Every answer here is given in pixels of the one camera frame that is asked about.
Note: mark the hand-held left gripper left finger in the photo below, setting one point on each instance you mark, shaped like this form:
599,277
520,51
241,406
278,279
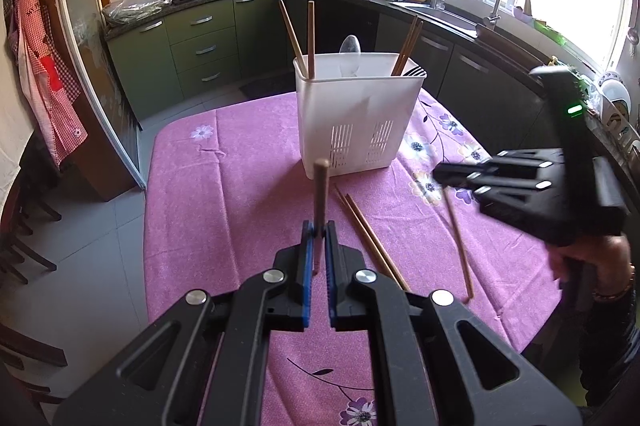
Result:
307,276

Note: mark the white cloth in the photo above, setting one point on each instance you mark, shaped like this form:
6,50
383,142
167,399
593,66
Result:
12,131

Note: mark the person's right forearm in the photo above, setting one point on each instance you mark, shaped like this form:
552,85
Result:
610,346

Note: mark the dark wooden chair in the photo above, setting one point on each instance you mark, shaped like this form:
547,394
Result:
30,361
35,226

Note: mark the white plastic utensil holder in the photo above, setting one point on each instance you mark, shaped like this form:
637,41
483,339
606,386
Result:
357,121

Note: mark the pink floral tablecloth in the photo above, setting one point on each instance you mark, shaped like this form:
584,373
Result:
225,216

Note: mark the clear plastic spoon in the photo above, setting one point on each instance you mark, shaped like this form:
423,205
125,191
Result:
350,46

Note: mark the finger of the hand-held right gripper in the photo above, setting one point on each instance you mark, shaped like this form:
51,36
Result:
510,165
525,201

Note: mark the stack of white dishes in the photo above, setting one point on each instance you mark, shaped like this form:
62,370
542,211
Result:
615,98

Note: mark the dark floor mat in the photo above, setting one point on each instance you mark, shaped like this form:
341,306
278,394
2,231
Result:
267,86

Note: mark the red checkered apron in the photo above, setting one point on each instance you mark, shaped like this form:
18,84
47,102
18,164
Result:
47,76

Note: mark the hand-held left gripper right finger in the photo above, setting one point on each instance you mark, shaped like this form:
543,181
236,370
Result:
331,276

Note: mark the green container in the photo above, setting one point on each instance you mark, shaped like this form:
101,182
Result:
550,32

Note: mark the green lower cabinets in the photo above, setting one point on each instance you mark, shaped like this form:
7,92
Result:
200,51

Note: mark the clear plastic bag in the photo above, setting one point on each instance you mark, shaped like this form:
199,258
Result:
135,8

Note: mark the purple container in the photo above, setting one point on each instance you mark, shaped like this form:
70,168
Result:
521,13

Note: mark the sliding glass door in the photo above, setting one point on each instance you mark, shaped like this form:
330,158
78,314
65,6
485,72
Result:
95,71

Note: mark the steel sink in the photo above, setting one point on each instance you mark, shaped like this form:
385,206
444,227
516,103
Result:
430,13

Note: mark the person's right hand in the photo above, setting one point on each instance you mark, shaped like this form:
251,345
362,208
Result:
600,263

